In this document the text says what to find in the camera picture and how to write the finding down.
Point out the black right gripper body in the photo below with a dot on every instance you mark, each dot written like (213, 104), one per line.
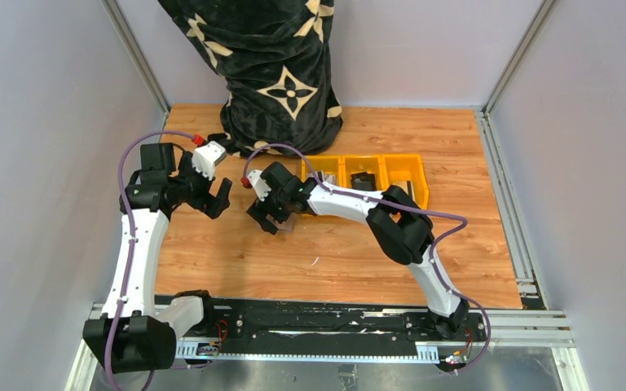
(281, 199)

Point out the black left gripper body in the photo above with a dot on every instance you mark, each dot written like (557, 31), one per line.
(191, 187)

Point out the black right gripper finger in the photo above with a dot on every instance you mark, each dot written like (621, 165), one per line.
(275, 212)
(263, 219)

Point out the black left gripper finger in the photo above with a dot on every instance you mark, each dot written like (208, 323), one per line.
(208, 209)
(221, 198)

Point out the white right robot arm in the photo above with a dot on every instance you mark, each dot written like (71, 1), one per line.
(402, 230)

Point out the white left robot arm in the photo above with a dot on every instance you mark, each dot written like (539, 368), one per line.
(131, 335)

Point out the silver cards in left bin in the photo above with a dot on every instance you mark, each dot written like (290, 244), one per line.
(326, 177)

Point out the dark card in middle bin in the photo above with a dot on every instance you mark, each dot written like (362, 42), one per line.
(363, 181)

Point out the cream card in right bin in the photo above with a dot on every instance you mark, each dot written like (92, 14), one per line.
(409, 189)

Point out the yellow bin left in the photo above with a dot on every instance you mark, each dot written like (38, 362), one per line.
(328, 168)

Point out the yellow bin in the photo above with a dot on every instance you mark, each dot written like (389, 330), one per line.
(328, 168)
(408, 167)
(372, 164)

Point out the yellow bin middle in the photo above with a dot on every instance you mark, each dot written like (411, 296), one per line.
(372, 164)

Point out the yellow bin right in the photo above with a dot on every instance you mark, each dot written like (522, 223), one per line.
(408, 167)

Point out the black patterned blanket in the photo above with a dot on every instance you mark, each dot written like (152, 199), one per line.
(275, 59)

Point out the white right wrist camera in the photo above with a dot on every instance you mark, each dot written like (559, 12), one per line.
(259, 185)

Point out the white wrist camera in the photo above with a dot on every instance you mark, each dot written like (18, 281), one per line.
(205, 159)
(259, 185)

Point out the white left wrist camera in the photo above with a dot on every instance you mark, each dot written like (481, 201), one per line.
(205, 159)

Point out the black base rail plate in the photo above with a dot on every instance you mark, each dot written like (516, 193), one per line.
(267, 329)

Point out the aluminium frame rail left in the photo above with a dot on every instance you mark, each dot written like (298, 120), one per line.
(124, 31)

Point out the aluminium frame rail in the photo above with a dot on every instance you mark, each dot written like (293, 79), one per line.
(124, 31)
(524, 263)

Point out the aluminium frame rail right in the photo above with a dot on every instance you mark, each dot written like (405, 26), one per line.
(524, 263)

